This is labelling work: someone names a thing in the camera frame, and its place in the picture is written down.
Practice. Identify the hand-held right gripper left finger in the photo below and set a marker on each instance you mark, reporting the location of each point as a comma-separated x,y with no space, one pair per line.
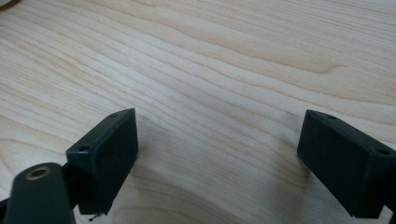
106,161

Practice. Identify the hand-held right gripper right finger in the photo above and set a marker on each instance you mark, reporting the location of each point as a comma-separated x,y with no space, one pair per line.
345,168

